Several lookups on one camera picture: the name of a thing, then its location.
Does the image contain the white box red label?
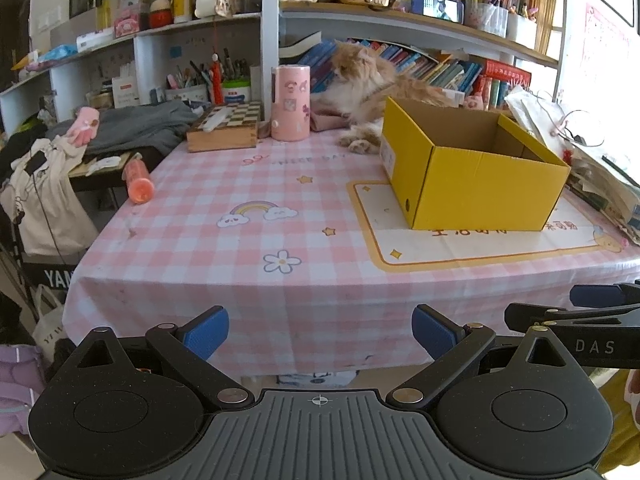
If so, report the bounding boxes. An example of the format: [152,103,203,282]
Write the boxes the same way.
[111,76,141,109]

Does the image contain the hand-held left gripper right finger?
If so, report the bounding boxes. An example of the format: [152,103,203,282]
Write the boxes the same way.
[386,305,583,408]

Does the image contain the purple jacket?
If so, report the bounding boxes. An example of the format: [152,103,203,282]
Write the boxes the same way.
[0,344,48,436]

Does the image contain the pile of papers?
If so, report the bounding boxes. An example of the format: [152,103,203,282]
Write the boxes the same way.
[505,85,640,246]

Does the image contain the white pen holder with pens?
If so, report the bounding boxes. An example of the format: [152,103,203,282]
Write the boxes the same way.
[165,47,251,106]

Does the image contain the green lid jar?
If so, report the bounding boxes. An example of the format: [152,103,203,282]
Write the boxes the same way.
[221,79,252,106]

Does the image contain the white shopping bag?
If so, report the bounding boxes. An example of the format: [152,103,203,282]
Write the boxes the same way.
[32,285,68,361]

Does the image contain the red round doll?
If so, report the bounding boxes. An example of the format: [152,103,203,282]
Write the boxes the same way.
[149,0,173,31]

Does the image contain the pink checked desktop cloth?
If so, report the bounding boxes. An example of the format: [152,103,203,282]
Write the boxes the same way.
[62,127,640,376]

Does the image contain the white crumpled tissue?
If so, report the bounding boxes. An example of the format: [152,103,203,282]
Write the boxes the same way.
[85,156,121,176]

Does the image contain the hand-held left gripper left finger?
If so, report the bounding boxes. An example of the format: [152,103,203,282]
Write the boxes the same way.
[65,305,256,408]

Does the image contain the grey cloth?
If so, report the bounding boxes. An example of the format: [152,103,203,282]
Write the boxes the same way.
[47,100,211,158]

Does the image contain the pink cylinder with stickers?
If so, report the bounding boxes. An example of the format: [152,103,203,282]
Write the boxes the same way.
[270,65,312,142]

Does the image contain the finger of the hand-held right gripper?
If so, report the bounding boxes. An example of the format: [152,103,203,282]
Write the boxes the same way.
[504,301,640,333]
[570,282,640,309]

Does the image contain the white bookshelf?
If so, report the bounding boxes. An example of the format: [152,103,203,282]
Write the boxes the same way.
[0,0,571,136]

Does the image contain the orange fluffy cat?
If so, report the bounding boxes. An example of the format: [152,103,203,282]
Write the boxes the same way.
[314,40,463,155]

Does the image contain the wooden chess box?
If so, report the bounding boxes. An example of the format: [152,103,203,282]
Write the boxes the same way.
[186,101,263,153]

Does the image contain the yellow cardboard box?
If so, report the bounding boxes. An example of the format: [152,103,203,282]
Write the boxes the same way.
[380,96,572,232]

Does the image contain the blue phone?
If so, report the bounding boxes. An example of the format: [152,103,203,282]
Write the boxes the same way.
[411,0,465,24]

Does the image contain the pink glove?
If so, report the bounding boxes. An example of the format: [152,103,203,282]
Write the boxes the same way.
[66,106,101,148]

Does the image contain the white oblong case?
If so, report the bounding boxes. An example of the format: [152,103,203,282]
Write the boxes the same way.
[201,106,236,132]

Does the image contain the red tassel figure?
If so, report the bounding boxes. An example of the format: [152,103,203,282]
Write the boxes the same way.
[211,47,224,106]

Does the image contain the white storage bin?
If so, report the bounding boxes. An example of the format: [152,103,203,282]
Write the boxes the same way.
[463,2,508,38]
[506,12,538,51]

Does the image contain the orange bottle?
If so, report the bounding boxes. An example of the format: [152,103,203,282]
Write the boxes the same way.
[122,152,156,206]

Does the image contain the cream tote bag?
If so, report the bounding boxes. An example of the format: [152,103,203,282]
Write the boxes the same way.
[0,135,99,257]

